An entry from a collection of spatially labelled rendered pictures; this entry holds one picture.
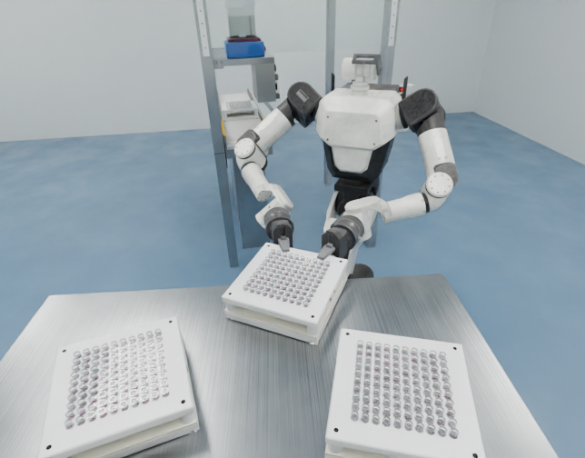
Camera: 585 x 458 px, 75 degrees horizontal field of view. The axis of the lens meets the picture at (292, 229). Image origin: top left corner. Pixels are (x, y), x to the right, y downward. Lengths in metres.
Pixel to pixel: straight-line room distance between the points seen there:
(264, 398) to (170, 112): 5.10
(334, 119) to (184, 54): 4.30
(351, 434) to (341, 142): 0.94
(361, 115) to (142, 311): 0.88
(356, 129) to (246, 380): 0.86
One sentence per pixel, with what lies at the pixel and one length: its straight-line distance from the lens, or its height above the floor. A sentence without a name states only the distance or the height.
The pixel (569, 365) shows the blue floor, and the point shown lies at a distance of 2.34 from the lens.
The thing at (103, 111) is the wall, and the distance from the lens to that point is 5.89.
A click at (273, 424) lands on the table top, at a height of 0.86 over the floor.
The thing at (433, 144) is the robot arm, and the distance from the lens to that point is 1.29.
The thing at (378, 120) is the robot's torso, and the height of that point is 1.19.
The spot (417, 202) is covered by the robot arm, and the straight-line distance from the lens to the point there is 1.23.
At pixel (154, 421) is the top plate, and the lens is 0.77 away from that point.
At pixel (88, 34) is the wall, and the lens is 5.75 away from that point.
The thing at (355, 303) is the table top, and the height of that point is 0.86.
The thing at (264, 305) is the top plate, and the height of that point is 0.93.
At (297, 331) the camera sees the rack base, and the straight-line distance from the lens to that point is 0.91.
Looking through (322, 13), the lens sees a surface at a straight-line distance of 2.19.
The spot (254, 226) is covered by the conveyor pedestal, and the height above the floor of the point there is 0.17.
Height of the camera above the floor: 1.54
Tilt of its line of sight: 31 degrees down
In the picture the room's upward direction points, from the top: 2 degrees counter-clockwise
